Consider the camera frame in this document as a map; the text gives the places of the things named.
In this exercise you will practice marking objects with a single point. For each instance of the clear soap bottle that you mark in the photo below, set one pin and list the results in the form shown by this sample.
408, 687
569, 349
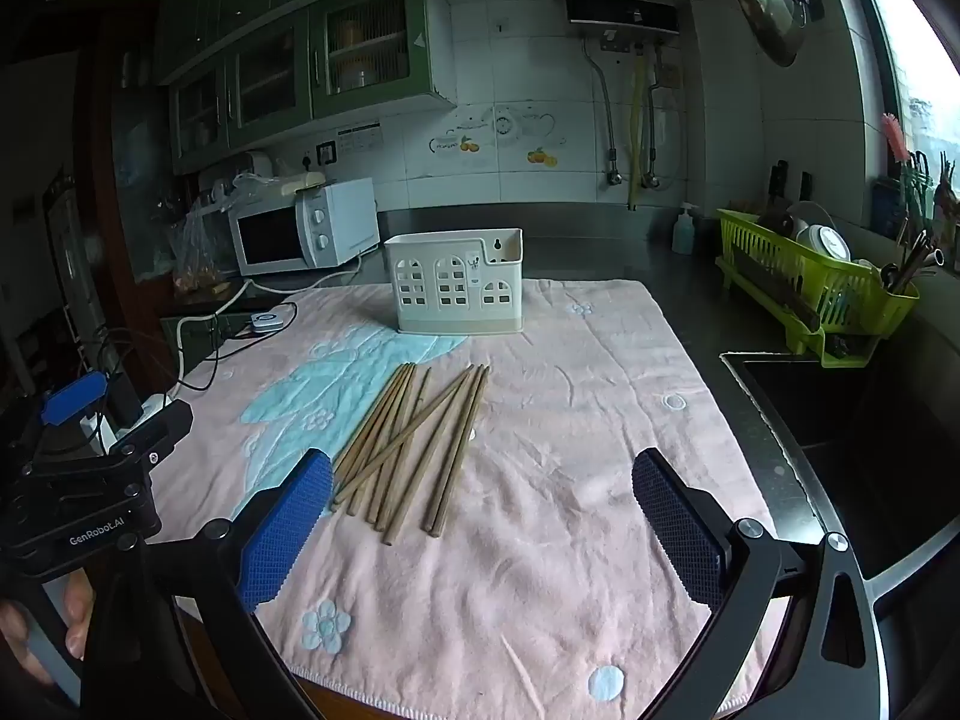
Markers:
684, 236

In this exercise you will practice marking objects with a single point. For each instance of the black cleaver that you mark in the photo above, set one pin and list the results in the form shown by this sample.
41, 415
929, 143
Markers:
780, 292

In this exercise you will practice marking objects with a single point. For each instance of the clear plastic bag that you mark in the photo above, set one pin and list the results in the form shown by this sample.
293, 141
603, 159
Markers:
199, 255

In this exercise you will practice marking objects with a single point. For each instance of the white utensil holder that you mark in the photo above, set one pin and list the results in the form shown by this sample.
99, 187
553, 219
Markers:
450, 285

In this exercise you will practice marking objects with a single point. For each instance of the pink patterned towel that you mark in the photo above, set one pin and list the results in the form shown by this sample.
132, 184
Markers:
562, 427

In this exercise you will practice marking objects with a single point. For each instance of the pile of chopsticks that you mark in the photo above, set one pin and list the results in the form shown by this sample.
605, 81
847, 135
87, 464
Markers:
405, 435

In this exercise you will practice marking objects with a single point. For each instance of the white power strip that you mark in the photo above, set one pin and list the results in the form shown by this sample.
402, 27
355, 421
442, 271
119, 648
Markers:
266, 322

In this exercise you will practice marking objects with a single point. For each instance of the green dish rack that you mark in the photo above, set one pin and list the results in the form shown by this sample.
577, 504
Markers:
757, 247

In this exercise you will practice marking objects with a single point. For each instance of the green wall cabinet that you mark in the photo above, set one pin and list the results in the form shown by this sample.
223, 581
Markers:
277, 75

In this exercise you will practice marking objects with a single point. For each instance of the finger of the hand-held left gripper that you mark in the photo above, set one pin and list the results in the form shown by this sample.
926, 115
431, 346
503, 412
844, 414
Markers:
161, 427
71, 397

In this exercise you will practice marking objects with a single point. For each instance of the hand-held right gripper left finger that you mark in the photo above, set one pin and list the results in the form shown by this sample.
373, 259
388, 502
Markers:
289, 525

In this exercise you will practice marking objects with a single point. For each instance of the black wall knife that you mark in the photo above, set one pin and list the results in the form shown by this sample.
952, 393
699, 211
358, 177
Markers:
806, 187

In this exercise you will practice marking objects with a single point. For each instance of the dark kitchen sink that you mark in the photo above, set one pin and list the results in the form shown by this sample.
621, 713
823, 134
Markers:
862, 450

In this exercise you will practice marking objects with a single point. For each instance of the white microwave oven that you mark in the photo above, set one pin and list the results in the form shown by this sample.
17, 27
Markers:
330, 225

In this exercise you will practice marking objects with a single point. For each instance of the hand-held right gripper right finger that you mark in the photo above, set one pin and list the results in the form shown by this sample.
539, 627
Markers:
679, 532

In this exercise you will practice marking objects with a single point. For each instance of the white bowl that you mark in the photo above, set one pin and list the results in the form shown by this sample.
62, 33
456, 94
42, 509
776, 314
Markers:
825, 244

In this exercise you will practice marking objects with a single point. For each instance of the pink duster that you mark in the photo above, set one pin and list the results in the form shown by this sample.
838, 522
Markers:
894, 136

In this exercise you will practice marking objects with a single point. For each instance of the person's left hand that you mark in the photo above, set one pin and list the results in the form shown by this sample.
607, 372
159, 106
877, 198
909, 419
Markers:
79, 615

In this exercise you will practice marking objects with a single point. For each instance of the wall water heater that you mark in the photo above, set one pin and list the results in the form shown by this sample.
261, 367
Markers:
615, 7

